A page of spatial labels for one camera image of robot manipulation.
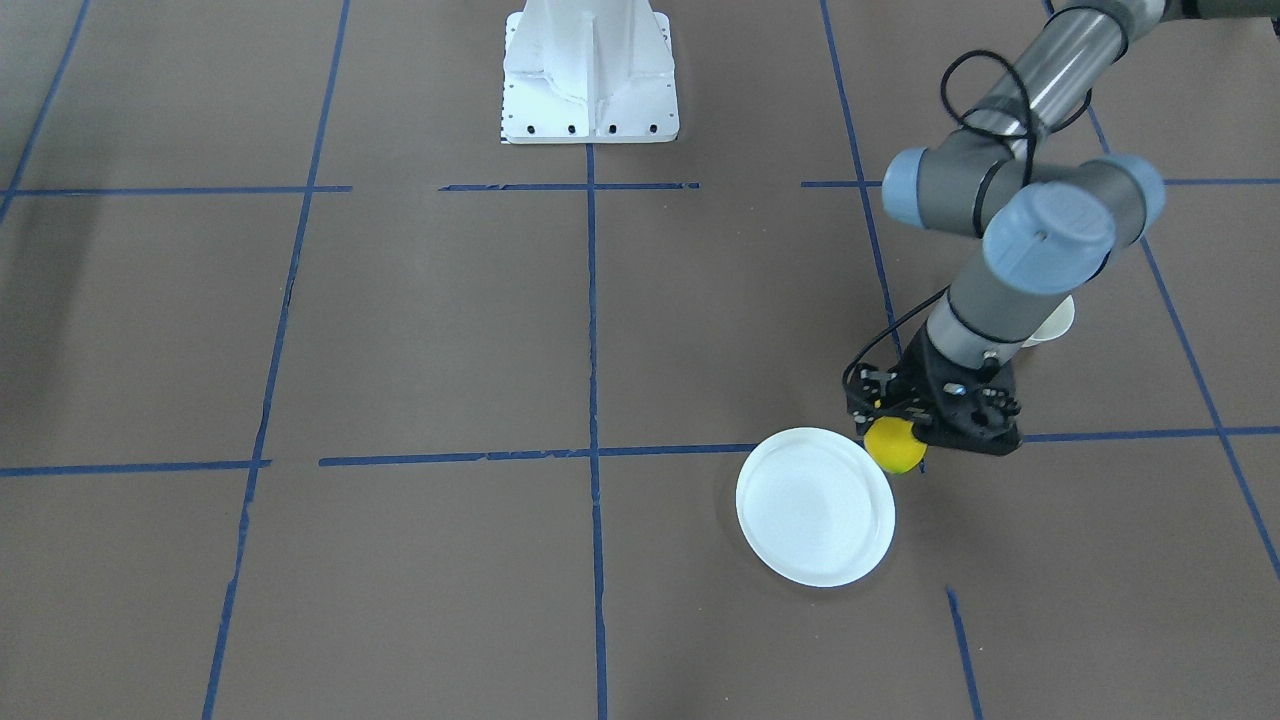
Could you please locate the white paper bowl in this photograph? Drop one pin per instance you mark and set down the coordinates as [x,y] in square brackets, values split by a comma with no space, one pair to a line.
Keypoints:
[1056,325]

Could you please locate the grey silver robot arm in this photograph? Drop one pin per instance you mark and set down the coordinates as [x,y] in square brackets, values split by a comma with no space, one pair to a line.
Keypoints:
[1043,232]

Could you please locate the white round plate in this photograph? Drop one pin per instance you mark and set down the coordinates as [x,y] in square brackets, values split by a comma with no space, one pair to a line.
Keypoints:
[815,507]

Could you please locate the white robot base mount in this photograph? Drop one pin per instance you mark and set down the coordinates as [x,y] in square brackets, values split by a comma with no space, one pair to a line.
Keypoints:
[588,72]

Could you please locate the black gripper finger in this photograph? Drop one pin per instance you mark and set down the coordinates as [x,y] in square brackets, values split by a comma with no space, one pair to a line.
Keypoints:
[922,415]
[866,389]

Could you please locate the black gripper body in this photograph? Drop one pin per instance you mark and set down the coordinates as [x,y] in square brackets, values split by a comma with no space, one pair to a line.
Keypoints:
[921,383]

